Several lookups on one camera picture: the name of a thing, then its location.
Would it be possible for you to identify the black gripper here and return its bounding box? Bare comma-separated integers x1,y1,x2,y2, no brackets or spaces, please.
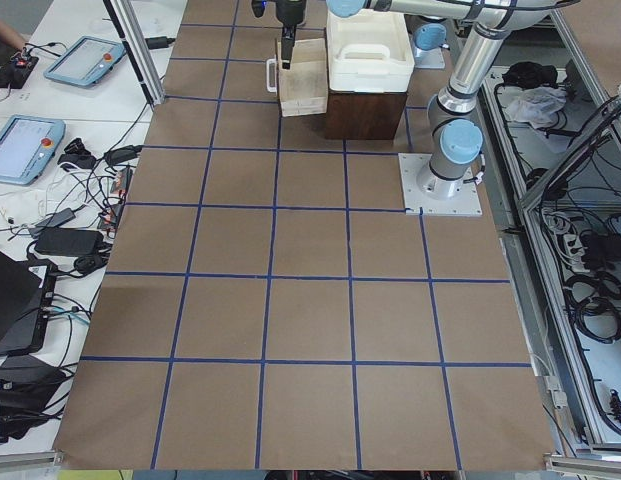
276,0,307,70

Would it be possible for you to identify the light wooden drawer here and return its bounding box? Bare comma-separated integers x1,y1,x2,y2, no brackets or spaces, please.
266,38,328,117

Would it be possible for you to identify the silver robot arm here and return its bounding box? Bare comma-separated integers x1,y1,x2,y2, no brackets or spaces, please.
327,0,574,131
413,23,447,53

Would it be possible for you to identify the white foam tray box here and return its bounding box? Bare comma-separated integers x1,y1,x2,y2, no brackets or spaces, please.
326,10,414,93

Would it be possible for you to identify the dark brown wooden cabinet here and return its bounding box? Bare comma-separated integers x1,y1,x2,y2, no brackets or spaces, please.
324,90,408,140

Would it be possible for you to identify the blue teach pendant upper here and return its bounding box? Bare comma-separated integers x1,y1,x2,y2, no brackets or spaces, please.
43,36,126,88

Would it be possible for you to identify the blue teach pendant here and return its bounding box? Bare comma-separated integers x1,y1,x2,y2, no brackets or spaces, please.
43,36,126,88
0,115,66,186

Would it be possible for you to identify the white crumpled cloth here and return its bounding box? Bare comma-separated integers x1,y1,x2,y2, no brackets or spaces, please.
504,87,567,129

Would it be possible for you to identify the blue teach pendant lower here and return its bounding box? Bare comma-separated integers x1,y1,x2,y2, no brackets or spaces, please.
0,115,66,186

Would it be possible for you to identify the black power adapter brick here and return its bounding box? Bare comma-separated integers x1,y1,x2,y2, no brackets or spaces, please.
34,227,104,257

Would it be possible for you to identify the black laptop computer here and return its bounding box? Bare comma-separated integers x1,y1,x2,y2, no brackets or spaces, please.
0,251,57,357

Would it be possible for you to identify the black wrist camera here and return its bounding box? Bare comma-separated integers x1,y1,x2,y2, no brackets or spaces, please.
251,0,267,18

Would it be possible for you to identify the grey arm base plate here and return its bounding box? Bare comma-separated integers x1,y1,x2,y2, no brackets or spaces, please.
413,46,446,70
398,153,483,217

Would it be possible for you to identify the aluminium frame post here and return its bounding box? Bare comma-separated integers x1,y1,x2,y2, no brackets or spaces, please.
103,0,165,107

